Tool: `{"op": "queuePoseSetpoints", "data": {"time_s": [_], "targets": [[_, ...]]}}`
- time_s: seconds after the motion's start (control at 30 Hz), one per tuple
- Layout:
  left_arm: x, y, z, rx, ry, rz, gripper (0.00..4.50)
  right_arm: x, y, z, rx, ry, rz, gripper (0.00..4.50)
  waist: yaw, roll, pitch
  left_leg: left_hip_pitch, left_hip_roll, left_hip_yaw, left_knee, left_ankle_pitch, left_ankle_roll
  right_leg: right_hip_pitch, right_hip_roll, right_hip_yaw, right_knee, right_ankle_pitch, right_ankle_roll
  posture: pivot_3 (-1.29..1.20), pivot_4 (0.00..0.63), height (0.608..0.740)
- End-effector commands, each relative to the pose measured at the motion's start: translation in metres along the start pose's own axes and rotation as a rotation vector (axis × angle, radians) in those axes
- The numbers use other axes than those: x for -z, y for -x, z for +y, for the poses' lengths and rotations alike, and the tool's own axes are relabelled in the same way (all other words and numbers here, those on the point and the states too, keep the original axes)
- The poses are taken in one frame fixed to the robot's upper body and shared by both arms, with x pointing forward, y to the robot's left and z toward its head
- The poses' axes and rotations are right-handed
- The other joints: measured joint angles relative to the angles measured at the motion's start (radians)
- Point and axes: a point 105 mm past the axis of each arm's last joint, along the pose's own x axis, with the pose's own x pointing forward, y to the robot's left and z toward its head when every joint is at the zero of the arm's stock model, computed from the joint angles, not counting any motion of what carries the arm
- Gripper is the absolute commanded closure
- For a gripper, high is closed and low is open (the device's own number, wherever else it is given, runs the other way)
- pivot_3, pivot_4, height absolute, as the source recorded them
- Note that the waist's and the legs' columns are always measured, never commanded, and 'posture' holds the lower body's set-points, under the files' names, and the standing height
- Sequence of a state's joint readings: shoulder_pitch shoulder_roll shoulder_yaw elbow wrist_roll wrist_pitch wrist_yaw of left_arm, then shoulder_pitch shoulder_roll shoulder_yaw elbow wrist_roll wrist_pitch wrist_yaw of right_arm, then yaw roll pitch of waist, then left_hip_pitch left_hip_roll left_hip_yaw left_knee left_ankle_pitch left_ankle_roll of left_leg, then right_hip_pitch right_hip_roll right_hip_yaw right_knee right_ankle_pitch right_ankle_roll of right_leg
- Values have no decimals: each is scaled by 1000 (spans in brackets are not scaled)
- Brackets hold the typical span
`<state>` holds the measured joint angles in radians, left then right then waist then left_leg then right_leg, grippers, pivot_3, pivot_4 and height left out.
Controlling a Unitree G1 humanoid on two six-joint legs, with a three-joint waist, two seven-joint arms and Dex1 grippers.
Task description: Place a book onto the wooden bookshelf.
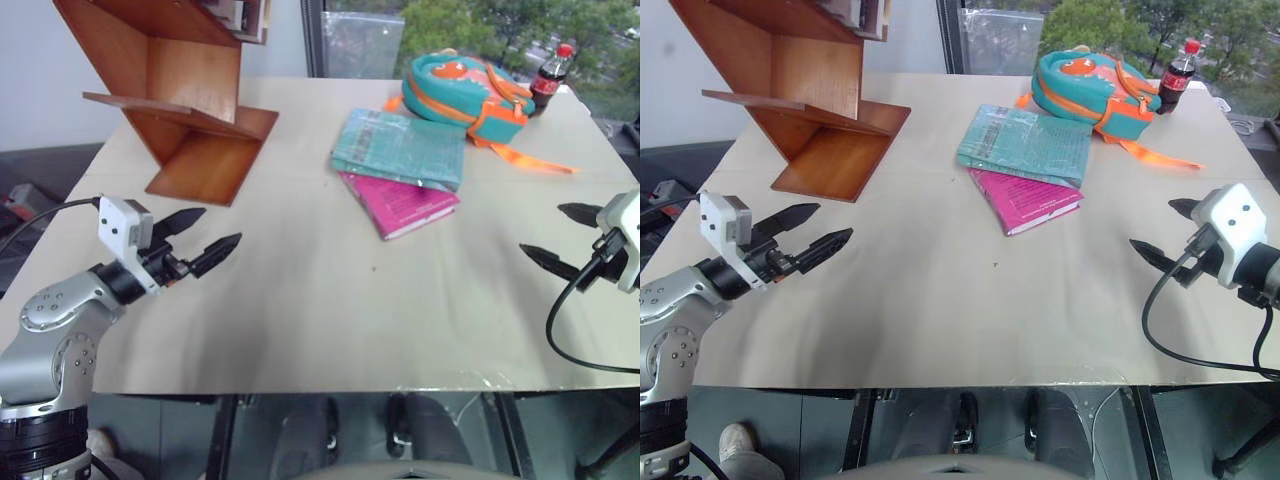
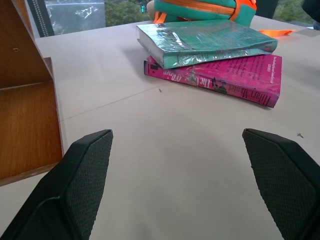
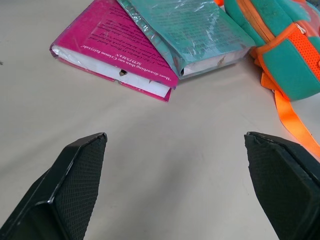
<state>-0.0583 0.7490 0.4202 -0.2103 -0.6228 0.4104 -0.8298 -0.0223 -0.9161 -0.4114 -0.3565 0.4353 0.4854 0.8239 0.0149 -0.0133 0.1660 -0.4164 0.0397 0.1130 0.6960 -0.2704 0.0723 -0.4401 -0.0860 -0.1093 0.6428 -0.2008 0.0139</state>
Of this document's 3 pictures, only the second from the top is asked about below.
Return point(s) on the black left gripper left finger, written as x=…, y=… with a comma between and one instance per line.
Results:
x=75, y=190

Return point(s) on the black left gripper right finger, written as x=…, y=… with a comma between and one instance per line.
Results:
x=285, y=185

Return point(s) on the wooden shelf box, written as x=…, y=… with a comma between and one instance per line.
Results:
x=23, y=100

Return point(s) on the pink paperback book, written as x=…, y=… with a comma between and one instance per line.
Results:
x=225, y=77

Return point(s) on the green paperback book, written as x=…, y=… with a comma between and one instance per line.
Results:
x=205, y=41

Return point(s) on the clear plastic sheet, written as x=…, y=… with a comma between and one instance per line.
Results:
x=75, y=16

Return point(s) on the green and orange bag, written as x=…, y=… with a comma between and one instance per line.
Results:
x=202, y=10

